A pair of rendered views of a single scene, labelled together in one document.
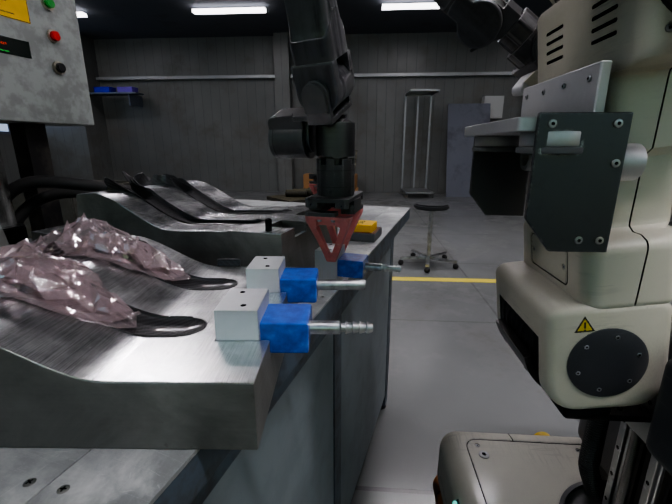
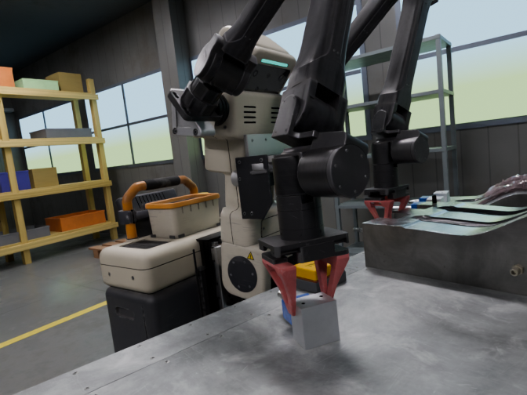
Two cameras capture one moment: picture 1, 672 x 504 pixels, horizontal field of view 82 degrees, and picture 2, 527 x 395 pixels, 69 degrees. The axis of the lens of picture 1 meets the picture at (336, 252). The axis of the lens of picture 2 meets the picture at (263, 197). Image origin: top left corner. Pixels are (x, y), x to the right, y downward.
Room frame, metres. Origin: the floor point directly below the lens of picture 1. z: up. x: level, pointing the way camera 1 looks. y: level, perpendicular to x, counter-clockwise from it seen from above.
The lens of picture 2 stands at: (1.50, 0.25, 1.05)
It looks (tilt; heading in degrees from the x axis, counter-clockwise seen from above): 6 degrees down; 213
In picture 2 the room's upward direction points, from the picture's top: 6 degrees counter-clockwise
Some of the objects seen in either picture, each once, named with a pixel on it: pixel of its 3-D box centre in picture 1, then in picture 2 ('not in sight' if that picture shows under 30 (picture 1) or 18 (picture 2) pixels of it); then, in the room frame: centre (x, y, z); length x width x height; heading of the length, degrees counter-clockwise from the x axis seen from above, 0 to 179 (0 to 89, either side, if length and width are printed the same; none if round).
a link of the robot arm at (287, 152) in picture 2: not in sight; (298, 174); (1.07, 0.02, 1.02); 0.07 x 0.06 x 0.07; 65
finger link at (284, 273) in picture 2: not in sight; (297, 277); (1.08, 0.01, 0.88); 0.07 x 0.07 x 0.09; 53
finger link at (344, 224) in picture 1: (333, 230); (390, 208); (0.58, 0.00, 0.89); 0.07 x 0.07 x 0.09; 74
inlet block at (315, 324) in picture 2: not in sight; (298, 307); (1.05, -0.01, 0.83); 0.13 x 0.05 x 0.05; 53
